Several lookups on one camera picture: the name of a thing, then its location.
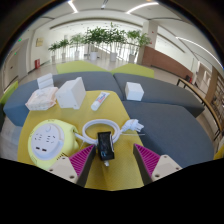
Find lime green bench seat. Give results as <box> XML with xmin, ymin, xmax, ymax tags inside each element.
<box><xmin>0</xmin><ymin>79</ymin><xmax>20</xmax><ymax>108</ymax></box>

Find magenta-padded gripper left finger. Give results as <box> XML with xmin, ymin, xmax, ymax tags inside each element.
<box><xmin>46</xmin><ymin>143</ymin><xmax>97</xmax><ymax>188</ymax></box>

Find long curved grey seat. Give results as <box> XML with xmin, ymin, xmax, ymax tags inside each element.
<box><xmin>2</xmin><ymin>70</ymin><xmax>125</xmax><ymax>128</ymax></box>

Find row of potted plants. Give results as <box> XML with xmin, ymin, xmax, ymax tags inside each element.
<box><xmin>47</xmin><ymin>22</ymin><xmax>153</xmax><ymax>64</ymax></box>

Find round yellow-green power strip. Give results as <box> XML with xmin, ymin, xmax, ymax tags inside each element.
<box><xmin>27</xmin><ymin>118</ymin><xmax>80</xmax><ymax>170</ymax></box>

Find wooden bench with black legs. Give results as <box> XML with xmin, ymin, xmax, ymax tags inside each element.
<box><xmin>176</xmin><ymin>77</ymin><xmax>224</xmax><ymax>141</ymax></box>

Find white box with flap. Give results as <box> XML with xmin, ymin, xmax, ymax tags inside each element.
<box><xmin>54</xmin><ymin>76</ymin><xmax>87</xmax><ymax>110</ymax></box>

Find grey seat with pointed end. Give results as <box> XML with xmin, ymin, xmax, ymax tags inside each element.
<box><xmin>113</xmin><ymin>72</ymin><xmax>205</xmax><ymax>118</ymax></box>

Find wooden shelf unit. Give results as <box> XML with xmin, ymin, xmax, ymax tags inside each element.
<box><xmin>204</xmin><ymin>66</ymin><xmax>224</xmax><ymax>124</ymax></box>

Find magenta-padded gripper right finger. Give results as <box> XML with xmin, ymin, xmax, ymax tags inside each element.
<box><xmin>132</xmin><ymin>143</ymin><xmax>183</xmax><ymax>186</ymax></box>

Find stack of white packs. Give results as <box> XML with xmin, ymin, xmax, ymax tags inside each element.
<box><xmin>36</xmin><ymin>72</ymin><xmax>55</xmax><ymax>90</ymax></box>

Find small white cube box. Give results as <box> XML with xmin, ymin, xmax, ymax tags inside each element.
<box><xmin>124</xmin><ymin>81</ymin><xmax>145</xmax><ymax>102</ymax></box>

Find wide grey seat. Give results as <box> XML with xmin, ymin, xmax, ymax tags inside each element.
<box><xmin>121</xmin><ymin>100</ymin><xmax>215</xmax><ymax>169</ymax></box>

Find white power cable with plug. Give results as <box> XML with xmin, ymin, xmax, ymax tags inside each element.
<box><xmin>73</xmin><ymin>118</ymin><xmax>146</xmax><ymax>147</ymax></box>

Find ceiling light strips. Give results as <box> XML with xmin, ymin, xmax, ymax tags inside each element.
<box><xmin>66</xmin><ymin>0</ymin><xmax>224</xmax><ymax>69</ymax></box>

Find pink wet wipes pack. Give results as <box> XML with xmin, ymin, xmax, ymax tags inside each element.
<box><xmin>25</xmin><ymin>86</ymin><xmax>60</xmax><ymax>112</ymax></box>

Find white tube with red print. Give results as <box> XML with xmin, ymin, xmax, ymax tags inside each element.
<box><xmin>90</xmin><ymin>91</ymin><xmax>111</xmax><ymax>112</ymax></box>

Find black charger block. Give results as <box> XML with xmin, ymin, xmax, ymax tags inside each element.
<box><xmin>96</xmin><ymin>131</ymin><xmax>116</xmax><ymax>168</ymax></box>

